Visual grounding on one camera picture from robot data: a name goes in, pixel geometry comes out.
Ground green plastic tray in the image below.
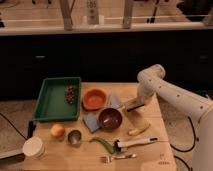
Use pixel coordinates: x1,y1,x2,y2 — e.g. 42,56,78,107
33,77,81,122

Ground orange bowl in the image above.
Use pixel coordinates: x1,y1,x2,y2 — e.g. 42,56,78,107
82,89,107,110

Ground dark purple bowl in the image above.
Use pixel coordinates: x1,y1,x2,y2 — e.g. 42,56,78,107
98,108,122,132

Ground red grape bunch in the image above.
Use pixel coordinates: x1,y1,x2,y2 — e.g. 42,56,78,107
65,85,75,104

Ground silver fork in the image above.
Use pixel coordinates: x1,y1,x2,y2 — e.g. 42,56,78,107
100,154,137,163

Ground metal cup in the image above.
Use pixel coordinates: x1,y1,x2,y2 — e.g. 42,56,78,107
67,130,82,147

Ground blue cloth near orange bowl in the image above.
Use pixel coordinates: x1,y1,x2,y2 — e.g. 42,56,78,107
107,93,123,109

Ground black cable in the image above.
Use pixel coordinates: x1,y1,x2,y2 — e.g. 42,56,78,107
0,112,36,141
169,116,198,171

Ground yellow banana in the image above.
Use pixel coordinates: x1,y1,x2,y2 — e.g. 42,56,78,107
128,123,150,136

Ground black cable right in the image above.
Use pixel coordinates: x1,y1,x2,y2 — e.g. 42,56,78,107
169,116,198,171

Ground black cable left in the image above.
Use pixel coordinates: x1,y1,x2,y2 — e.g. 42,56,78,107
0,112,36,141

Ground white paper cup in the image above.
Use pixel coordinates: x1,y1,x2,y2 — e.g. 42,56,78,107
22,136,45,158

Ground peach apple fruit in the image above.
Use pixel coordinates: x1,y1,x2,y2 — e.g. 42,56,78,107
50,124,65,138

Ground blue sponge cloth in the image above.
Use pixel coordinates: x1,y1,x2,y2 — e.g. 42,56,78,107
83,113,100,133

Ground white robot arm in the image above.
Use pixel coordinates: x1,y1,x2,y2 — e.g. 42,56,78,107
137,64,213,171

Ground green chili pepper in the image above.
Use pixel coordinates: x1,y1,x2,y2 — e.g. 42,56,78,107
89,137,115,154

